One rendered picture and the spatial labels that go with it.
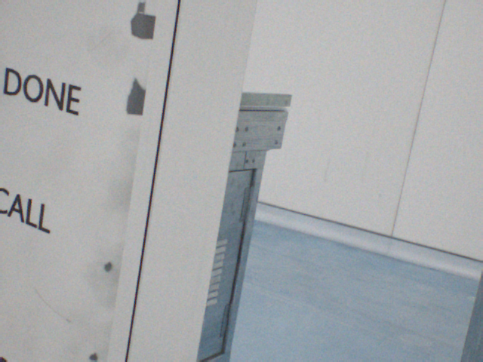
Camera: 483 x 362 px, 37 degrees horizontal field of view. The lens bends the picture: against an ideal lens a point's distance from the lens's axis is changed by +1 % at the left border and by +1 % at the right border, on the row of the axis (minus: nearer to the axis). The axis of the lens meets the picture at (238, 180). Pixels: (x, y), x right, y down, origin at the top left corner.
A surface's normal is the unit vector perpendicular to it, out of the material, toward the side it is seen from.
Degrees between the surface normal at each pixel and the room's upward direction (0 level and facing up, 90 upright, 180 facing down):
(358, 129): 90
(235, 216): 90
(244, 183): 90
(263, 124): 90
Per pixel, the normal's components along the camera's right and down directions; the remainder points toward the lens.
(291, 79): -0.39, 0.12
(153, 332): 0.82, 0.25
